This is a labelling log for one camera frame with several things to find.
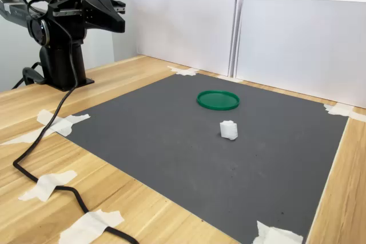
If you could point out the round green lid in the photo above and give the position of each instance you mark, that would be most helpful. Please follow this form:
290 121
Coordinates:
218 99

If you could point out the dark grey mat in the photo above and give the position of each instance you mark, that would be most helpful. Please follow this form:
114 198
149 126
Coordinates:
200 164

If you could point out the white tape piece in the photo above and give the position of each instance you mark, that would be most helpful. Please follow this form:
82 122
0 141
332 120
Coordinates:
47 184
61 125
25 138
340 110
184 71
88 225
274 235

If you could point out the small white plastic terminal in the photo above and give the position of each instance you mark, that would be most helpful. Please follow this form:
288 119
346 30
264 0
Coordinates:
228 130

